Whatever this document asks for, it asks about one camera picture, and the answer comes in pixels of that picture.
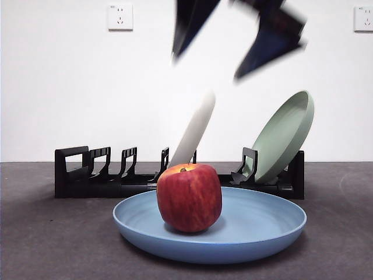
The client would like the red apple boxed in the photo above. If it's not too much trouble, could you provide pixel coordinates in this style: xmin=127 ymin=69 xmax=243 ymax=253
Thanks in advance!
xmin=156 ymin=163 xmax=223 ymax=234

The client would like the blue plate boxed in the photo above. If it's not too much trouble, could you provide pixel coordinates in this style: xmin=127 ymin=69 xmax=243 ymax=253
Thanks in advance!
xmin=112 ymin=186 xmax=308 ymax=265

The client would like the green plate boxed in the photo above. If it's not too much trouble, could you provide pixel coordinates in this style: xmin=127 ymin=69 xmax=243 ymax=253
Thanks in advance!
xmin=251 ymin=90 xmax=316 ymax=184

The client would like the white plate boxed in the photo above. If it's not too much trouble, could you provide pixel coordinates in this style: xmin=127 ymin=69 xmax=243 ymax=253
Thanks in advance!
xmin=170 ymin=89 xmax=217 ymax=170

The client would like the black plate rack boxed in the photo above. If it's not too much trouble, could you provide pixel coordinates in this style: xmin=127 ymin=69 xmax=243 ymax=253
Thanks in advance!
xmin=54 ymin=145 xmax=305 ymax=201

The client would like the white wall socket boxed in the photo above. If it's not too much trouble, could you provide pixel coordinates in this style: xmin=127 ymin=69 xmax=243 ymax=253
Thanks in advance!
xmin=353 ymin=5 xmax=373 ymax=33
xmin=108 ymin=3 xmax=134 ymax=32

